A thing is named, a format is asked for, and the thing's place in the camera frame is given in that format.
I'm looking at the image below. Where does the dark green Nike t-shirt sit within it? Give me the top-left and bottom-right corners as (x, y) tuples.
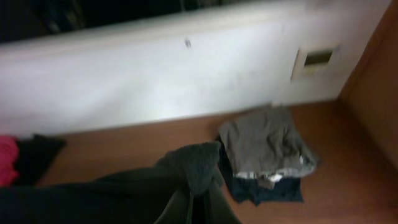
(1, 141), (238, 223)

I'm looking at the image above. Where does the folded grey t-shirt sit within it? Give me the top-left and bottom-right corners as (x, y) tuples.
(218, 106), (319, 189)

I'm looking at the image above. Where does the folded navy blue t-shirt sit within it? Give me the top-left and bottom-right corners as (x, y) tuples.
(216, 137), (303, 206)

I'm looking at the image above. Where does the black t-shirt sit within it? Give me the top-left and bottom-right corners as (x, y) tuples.
(13, 134), (67, 185)

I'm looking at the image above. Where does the red printed t-shirt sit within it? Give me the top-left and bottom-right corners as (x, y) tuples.
(1, 135), (19, 187)

